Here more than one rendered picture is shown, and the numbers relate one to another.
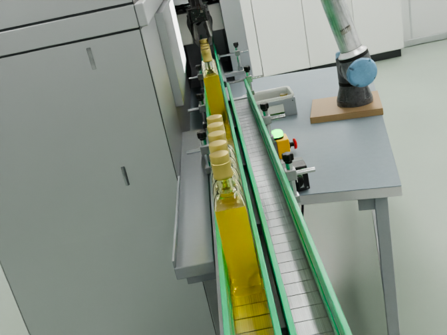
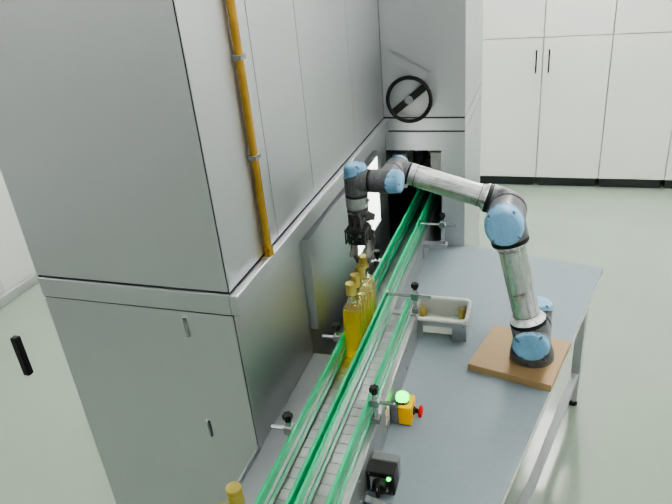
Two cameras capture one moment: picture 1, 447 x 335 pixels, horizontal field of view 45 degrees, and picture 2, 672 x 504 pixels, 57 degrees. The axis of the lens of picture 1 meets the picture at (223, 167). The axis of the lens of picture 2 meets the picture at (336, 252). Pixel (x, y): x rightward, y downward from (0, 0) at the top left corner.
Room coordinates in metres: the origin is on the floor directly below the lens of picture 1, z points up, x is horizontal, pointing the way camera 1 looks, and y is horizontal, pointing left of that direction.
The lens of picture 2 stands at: (0.29, -0.56, 2.16)
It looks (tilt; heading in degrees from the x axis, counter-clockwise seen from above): 27 degrees down; 19
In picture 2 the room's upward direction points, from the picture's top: 6 degrees counter-clockwise
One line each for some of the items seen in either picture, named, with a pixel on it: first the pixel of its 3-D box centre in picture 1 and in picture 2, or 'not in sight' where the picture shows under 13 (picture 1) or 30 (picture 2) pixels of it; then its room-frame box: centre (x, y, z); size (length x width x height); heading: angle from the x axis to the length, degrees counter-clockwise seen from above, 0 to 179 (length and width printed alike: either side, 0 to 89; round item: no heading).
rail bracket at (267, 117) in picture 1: (274, 121); (382, 405); (1.66, -0.19, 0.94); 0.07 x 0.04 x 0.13; 88
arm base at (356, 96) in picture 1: (353, 91); (532, 344); (2.21, -0.61, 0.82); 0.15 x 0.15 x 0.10
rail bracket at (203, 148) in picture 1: (199, 154); (283, 431); (1.50, 0.06, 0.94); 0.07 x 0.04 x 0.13; 88
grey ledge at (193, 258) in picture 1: (196, 190); (274, 462); (1.48, 0.09, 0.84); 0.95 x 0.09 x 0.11; 178
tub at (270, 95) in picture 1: (269, 103); (440, 316); (2.37, -0.26, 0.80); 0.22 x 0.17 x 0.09; 88
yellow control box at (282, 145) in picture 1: (279, 147); (403, 409); (1.83, -0.21, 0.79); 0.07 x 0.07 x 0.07; 88
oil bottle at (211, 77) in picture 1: (215, 95); (354, 327); (1.97, -0.02, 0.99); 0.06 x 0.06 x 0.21; 88
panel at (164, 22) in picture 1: (173, 41); (348, 228); (2.41, 0.10, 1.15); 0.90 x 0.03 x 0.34; 178
